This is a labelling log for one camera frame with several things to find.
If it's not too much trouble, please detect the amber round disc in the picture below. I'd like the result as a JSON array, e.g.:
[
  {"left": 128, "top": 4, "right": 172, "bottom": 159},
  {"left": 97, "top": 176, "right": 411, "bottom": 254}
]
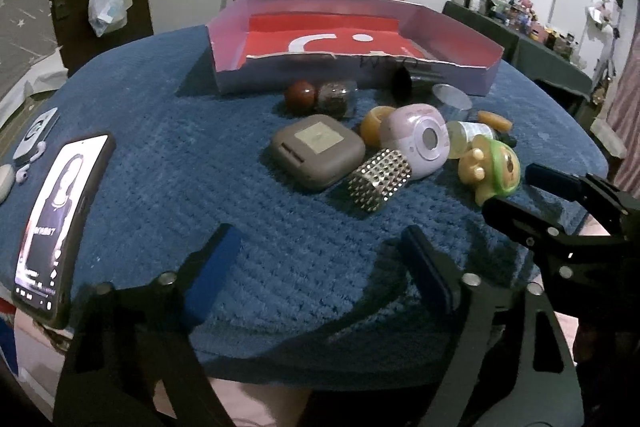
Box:
[
  {"left": 477, "top": 109, "right": 515, "bottom": 132},
  {"left": 360, "top": 106, "right": 401, "bottom": 148}
]

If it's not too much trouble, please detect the pink bed sheet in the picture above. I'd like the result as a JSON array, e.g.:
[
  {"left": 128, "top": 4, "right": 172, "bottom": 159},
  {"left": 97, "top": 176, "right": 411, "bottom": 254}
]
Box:
[{"left": 0, "top": 302, "right": 576, "bottom": 427}]

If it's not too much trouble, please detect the dropper bottle white label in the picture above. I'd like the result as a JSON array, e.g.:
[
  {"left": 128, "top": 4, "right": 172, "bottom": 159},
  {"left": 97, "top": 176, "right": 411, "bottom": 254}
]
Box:
[{"left": 446, "top": 120, "right": 518, "bottom": 158}]

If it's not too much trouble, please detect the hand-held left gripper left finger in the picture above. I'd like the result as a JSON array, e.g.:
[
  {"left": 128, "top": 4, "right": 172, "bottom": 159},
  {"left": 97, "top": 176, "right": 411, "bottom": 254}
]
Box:
[{"left": 52, "top": 223, "right": 246, "bottom": 427}]

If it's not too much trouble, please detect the black cylinder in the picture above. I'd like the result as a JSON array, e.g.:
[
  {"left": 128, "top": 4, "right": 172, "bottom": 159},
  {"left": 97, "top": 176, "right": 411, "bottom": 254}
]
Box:
[{"left": 392, "top": 59, "right": 441, "bottom": 102}]

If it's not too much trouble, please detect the white paper sheet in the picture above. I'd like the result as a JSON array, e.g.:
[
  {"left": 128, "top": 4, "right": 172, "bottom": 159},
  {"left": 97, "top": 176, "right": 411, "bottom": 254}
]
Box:
[{"left": 0, "top": 49, "right": 68, "bottom": 118}]

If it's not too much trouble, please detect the pale pink rounded device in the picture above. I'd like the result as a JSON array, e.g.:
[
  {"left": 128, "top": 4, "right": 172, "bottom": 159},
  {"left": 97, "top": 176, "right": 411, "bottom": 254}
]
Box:
[{"left": 379, "top": 103, "right": 453, "bottom": 180}]

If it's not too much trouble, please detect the dark cloth covered table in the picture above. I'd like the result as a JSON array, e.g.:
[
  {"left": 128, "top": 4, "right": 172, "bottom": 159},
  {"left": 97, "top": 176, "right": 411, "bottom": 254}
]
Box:
[{"left": 442, "top": 1, "right": 596, "bottom": 102}]

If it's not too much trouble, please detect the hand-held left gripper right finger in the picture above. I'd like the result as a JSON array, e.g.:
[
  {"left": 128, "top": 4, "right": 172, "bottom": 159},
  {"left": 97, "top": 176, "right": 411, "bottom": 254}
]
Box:
[{"left": 400, "top": 226, "right": 586, "bottom": 427}]

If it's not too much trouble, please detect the pink cardboard box red lining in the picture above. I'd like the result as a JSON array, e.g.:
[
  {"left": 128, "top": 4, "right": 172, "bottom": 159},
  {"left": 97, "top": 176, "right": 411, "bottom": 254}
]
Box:
[{"left": 206, "top": 0, "right": 505, "bottom": 98}]

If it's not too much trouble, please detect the studded silver cylinder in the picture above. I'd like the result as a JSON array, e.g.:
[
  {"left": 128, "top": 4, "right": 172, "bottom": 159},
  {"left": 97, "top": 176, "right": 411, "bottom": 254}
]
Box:
[{"left": 346, "top": 148, "right": 412, "bottom": 214}]

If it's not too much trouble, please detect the green yellow toy figure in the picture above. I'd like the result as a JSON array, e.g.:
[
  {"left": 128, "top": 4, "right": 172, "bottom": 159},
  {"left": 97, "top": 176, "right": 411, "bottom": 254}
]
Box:
[{"left": 457, "top": 134, "right": 522, "bottom": 208}]

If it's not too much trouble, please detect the grey square case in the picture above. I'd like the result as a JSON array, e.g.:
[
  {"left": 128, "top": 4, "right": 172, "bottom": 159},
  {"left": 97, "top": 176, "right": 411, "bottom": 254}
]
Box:
[{"left": 265, "top": 114, "right": 367, "bottom": 192}]

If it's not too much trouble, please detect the pink curtain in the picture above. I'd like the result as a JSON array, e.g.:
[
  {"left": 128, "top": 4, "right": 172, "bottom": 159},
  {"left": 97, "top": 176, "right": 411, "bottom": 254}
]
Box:
[{"left": 607, "top": 47, "right": 640, "bottom": 198}]

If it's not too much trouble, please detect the clear plastic bag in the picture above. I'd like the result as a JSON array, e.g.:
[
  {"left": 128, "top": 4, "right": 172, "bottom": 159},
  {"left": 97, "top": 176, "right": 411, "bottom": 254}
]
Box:
[{"left": 87, "top": 0, "right": 132, "bottom": 38}]

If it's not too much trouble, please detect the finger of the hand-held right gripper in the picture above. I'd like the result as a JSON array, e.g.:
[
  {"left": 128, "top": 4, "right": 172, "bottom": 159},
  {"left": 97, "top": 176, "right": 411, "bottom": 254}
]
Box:
[
  {"left": 481, "top": 196, "right": 640, "bottom": 280},
  {"left": 524, "top": 163, "right": 640, "bottom": 240}
]

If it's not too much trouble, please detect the black smartphone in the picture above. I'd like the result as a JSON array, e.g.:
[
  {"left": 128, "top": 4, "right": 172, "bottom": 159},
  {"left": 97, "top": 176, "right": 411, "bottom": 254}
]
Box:
[{"left": 11, "top": 133, "right": 117, "bottom": 330}]

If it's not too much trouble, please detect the row of bottles and trinkets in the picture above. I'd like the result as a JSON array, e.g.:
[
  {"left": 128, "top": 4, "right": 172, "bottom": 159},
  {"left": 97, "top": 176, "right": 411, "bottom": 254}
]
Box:
[{"left": 445, "top": 0, "right": 586, "bottom": 62}]

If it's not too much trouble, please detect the clear round plastic container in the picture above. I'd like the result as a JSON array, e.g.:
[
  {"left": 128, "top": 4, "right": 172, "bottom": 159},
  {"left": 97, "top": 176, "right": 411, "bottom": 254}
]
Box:
[{"left": 431, "top": 83, "right": 473, "bottom": 122}]

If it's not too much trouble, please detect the white round earbud case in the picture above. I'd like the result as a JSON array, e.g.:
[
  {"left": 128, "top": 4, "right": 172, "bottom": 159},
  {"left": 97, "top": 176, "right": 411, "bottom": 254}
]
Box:
[{"left": 0, "top": 164, "right": 16, "bottom": 204}]

